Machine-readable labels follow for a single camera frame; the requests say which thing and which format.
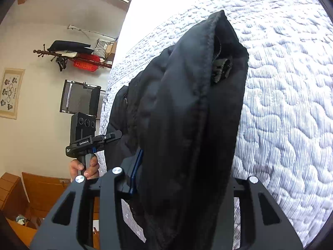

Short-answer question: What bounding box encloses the black quilted jacket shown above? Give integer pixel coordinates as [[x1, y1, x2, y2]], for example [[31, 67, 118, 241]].
[[105, 10, 250, 250]]

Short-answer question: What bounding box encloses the grey quilted bedspread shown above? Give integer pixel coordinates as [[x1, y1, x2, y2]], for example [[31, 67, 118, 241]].
[[98, 0, 333, 250]]

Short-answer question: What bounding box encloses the framed wall picture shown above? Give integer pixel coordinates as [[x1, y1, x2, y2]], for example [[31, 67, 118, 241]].
[[0, 68, 26, 120]]

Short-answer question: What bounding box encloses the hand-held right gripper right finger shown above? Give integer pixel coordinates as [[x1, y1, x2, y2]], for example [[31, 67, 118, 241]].
[[233, 176, 303, 250]]

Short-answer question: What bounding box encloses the white wall rod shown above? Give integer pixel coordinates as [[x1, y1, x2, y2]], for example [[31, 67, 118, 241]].
[[67, 24, 118, 41]]

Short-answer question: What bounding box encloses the black ribbed panel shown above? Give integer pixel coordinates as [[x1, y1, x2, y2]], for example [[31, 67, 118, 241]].
[[60, 79, 102, 117]]

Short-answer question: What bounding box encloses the cardboard box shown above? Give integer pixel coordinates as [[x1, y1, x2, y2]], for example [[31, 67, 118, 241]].
[[105, 41, 118, 61]]

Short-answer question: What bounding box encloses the wooden coat rack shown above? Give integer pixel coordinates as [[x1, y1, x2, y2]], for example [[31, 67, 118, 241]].
[[33, 43, 114, 70]]

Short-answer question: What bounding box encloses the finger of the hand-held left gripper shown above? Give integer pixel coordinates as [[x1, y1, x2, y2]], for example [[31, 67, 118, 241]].
[[90, 131, 123, 146]]

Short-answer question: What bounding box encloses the striped bag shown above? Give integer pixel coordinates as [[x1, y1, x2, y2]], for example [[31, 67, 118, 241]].
[[93, 39, 110, 58]]

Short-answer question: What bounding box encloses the person's left hand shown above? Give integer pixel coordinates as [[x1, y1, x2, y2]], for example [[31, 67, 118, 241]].
[[69, 155, 101, 182]]

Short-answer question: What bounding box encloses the red mesh bag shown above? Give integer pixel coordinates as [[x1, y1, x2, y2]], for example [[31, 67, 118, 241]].
[[72, 53, 102, 73]]

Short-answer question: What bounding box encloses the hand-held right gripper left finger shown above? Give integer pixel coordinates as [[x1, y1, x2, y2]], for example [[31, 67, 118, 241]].
[[30, 148, 145, 250]]

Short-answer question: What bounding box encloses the wooden furniture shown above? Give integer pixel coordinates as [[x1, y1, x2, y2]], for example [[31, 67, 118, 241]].
[[0, 171, 72, 243]]

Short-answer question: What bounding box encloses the black garment on rack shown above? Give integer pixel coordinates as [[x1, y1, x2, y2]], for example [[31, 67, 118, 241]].
[[47, 40, 92, 55]]

